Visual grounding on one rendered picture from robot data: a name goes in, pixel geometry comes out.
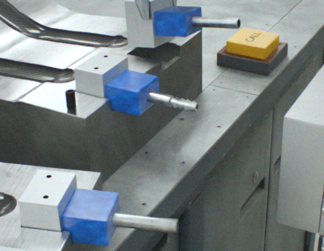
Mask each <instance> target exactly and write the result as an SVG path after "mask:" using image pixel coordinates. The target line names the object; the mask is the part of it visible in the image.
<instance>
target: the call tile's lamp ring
mask: <svg viewBox="0 0 324 251"><path fill-rule="evenodd" d="M280 44H281V45H280V46H279V47H278V48H277V49H276V50H275V51H274V52H273V53H272V54H271V55H270V56H269V57H268V58H267V59H266V60H263V59H260V58H255V57H251V56H245V55H239V54H234V53H228V52H225V50H226V46H224V47H223V48H222V49H220V50H219V51H218V52H217V53H219V54H225V55H230V56H236V57H240V58H245V59H251V60H254V61H259V62H265V63H269V62H270V61H271V60H272V59H273V58H274V57H275V56H276V55H277V54H278V53H279V52H280V50H281V49H282V48H283V47H285V46H286V45H287V43H285V42H280Z"/></svg>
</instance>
